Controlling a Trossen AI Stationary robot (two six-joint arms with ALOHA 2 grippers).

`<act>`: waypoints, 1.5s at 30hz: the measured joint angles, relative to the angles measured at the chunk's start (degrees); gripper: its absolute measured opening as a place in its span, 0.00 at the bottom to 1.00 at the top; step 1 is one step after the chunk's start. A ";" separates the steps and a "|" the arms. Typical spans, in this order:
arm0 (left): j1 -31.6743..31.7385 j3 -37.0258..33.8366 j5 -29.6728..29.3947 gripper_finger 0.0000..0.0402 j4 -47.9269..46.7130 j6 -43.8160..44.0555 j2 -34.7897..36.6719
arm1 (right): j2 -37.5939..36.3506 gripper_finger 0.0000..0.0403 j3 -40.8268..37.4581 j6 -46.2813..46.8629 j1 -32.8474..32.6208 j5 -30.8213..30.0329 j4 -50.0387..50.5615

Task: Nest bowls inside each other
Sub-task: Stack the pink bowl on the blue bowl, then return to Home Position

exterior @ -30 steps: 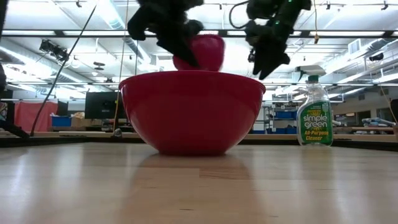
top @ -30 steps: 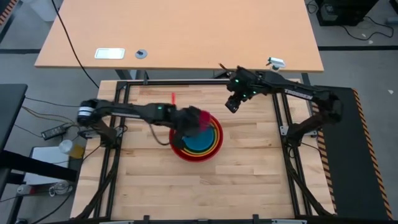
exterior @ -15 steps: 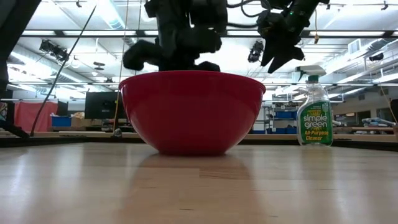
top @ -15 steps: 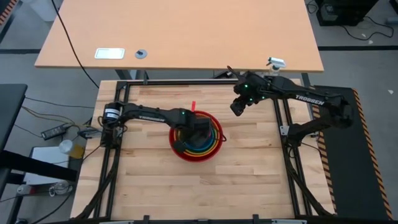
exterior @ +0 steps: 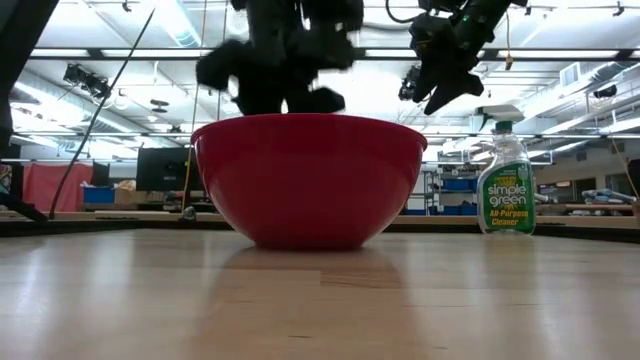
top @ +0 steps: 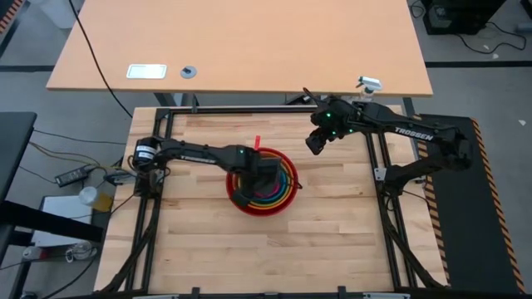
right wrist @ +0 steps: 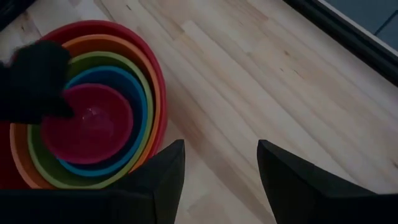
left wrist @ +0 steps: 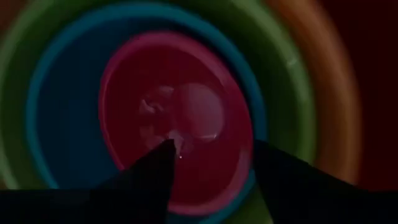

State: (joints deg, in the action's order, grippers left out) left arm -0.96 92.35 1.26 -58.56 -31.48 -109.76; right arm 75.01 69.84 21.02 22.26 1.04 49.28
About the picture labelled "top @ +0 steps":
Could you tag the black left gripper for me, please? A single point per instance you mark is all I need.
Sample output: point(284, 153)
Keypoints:
point(262, 174)

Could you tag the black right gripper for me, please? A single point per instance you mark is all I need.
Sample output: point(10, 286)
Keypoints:
point(322, 133)

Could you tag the large red bowl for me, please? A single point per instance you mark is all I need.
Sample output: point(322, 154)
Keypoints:
point(266, 213)

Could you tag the small pink bowl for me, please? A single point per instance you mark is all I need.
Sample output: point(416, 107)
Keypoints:
point(270, 193)

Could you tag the green bowl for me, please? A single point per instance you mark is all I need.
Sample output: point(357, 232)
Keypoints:
point(288, 186)

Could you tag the orange bowl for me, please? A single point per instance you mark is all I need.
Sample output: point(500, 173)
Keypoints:
point(292, 189)

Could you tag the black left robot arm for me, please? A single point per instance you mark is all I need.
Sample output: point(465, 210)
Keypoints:
point(195, 153)

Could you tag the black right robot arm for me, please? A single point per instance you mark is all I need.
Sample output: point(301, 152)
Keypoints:
point(415, 133)

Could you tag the small red tab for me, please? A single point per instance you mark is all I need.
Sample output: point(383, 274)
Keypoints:
point(257, 142)

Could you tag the light wooden desk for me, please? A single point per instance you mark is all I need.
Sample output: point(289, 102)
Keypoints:
point(249, 41)

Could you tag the grey round desk grommet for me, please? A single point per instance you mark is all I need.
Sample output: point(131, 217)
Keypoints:
point(188, 72)

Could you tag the clear plastic bottle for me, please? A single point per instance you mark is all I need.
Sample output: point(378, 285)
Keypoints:
point(88, 195)

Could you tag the white rectangular desk plate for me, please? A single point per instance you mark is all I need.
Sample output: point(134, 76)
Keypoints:
point(146, 71)

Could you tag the black power adapter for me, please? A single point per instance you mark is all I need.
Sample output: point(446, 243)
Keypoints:
point(71, 176)

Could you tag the black mat with hazard stripes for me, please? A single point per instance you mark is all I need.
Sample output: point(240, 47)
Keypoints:
point(469, 216)

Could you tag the white box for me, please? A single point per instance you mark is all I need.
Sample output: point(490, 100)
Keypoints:
point(62, 224)

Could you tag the black computer tower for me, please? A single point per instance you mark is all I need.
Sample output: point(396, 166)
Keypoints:
point(459, 16)

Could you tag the black side table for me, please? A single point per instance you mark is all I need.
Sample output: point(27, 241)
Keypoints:
point(14, 145)

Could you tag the black aluminium frame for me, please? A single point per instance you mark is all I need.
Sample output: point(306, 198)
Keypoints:
point(249, 109)

